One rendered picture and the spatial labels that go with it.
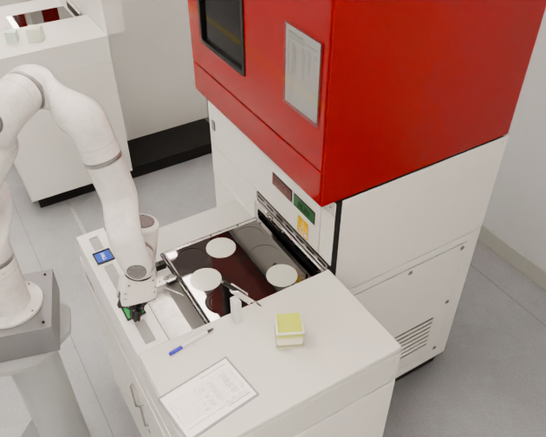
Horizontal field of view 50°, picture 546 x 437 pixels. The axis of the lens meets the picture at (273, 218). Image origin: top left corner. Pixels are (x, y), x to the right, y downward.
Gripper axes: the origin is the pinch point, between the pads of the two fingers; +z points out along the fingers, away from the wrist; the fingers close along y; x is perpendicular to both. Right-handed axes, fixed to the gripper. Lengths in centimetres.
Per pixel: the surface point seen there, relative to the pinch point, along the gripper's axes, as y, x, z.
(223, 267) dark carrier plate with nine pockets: -34.3, -12.1, 2.2
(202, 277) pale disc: -26.6, -11.3, 3.8
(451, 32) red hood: -76, 11, -83
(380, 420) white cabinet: -62, 46, 25
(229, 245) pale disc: -40.6, -20.2, 0.8
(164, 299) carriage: -13.8, -10.8, 8.5
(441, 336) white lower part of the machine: -137, 11, 50
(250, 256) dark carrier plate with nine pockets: -44.1, -12.2, 0.1
